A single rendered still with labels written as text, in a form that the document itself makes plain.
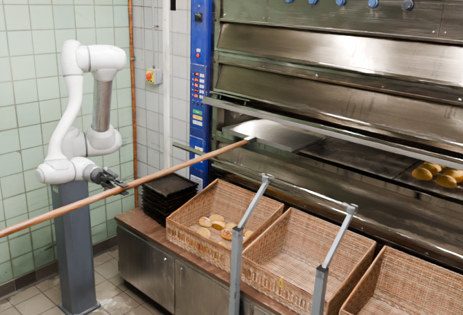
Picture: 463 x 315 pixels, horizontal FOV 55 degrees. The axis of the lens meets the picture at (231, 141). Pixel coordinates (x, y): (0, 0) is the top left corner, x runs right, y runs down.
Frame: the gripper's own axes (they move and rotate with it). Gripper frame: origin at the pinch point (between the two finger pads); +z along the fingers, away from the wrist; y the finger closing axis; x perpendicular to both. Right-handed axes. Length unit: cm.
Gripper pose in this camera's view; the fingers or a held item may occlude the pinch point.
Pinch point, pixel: (122, 187)
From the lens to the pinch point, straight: 214.6
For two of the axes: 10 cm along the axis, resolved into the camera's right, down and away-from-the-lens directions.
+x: -6.6, 2.2, -7.2
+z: 7.5, 2.4, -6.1
